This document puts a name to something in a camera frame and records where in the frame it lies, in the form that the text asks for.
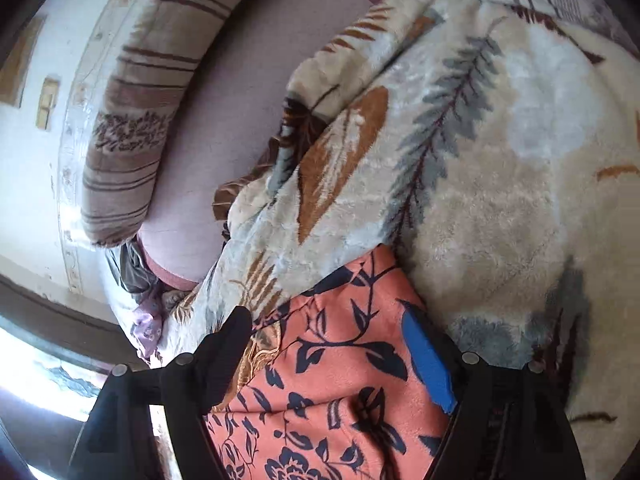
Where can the leaf printed plush blanket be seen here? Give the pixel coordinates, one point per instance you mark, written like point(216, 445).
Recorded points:
point(450, 170)

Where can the grey cloth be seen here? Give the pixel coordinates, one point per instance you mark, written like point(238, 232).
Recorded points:
point(131, 270)

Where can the wall niche frame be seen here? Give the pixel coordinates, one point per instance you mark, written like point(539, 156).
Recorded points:
point(17, 62)

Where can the striped bolster pillow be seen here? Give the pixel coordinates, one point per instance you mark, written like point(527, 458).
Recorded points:
point(140, 105)

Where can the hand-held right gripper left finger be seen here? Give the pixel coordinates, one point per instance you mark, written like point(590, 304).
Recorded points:
point(231, 339)

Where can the wall switch plate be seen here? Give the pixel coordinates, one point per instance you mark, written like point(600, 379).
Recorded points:
point(46, 104)

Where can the orange floral small garment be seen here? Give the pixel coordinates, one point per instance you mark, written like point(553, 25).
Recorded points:
point(330, 385)

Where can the purple floral cloth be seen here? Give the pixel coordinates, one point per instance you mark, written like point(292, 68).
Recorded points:
point(146, 322)

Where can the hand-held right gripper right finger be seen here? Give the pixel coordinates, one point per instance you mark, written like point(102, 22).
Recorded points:
point(429, 360)

